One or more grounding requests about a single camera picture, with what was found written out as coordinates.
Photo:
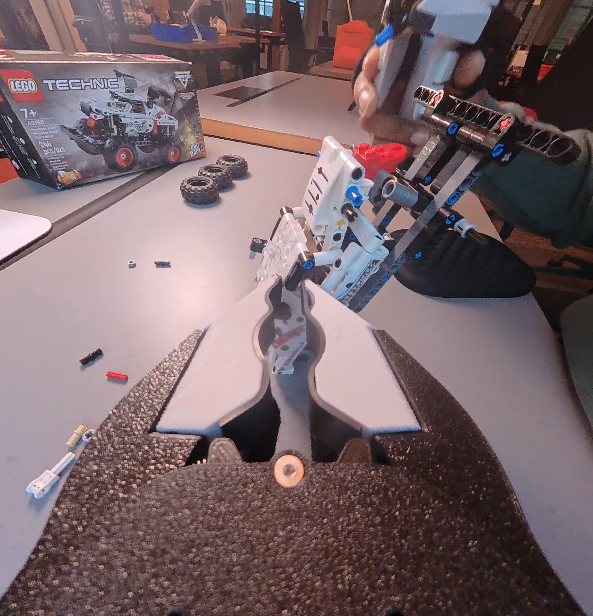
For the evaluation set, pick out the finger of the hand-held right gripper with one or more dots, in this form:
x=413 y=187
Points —
x=460 y=19

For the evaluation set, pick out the tan lego pin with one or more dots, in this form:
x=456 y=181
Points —
x=77 y=435

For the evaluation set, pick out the white booklet stand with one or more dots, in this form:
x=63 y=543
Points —
x=12 y=236

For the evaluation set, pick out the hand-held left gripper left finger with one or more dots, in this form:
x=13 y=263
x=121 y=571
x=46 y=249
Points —
x=214 y=380

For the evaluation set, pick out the black quilted pad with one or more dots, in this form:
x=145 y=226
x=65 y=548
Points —
x=469 y=269

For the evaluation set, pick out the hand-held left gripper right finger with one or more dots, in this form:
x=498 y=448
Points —
x=363 y=380

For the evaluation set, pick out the blue plastic bin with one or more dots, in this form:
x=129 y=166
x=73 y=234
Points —
x=180 y=32

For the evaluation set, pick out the black lego connector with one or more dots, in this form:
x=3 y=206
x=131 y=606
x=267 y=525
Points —
x=91 y=356

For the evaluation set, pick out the orange red chair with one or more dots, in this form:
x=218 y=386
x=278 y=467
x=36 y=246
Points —
x=354 y=48

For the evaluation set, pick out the white lego connector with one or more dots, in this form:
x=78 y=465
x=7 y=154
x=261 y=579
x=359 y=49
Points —
x=48 y=479

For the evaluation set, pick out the lego set box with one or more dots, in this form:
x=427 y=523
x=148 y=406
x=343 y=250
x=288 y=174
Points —
x=84 y=120

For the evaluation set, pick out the red lego axle pin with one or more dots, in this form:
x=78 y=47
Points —
x=116 y=375

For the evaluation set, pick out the white lego truck model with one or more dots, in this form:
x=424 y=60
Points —
x=325 y=183

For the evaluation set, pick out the black lego tire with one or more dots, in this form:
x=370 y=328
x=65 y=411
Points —
x=232 y=166
x=200 y=191
x=217 y=176

